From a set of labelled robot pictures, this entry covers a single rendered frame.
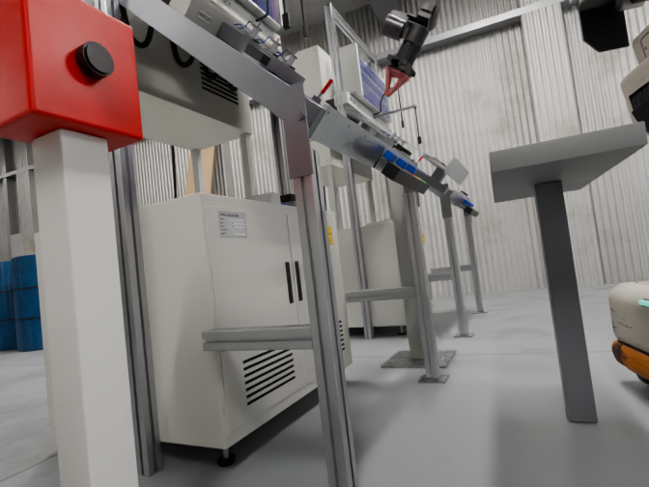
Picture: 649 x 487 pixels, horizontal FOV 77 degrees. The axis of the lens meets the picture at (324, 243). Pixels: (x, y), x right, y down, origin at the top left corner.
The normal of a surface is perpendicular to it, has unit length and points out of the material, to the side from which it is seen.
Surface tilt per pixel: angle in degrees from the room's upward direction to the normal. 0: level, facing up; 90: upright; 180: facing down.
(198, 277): 90
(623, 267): 90
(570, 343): 90
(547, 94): 90
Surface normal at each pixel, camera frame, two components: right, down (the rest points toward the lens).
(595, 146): -0.39, 0.00
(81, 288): 0.89, -0.13
